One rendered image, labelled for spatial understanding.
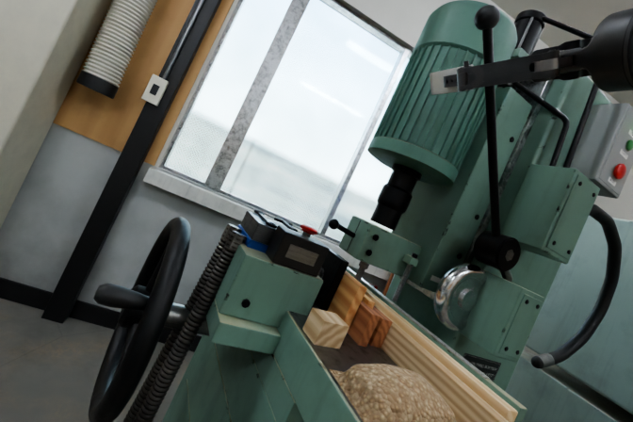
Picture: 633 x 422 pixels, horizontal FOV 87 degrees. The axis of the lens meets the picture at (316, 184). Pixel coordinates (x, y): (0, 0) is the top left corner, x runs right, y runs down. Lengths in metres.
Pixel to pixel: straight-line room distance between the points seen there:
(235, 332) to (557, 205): 0.55
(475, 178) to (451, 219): 0.09
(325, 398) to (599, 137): 0.69
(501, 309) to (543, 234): 0.15
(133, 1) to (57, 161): 0.83
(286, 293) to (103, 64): 1.48
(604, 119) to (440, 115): 0.35
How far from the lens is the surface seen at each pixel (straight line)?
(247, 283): 0.50
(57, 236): 2.08
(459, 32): 0.69
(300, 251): 0.50
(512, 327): 0.67
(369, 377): 0.41
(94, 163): 1.98
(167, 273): 0.46
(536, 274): 0.85
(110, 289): 0.47
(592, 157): 0.83
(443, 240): 0.68
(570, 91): 0.83
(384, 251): 0.65
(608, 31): 0.43
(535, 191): 0.72
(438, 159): 0.61
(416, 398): 0.42
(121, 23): 1.83
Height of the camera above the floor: 1.07
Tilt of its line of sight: 2 degrees up
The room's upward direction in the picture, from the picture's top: 25 degrees clockwise
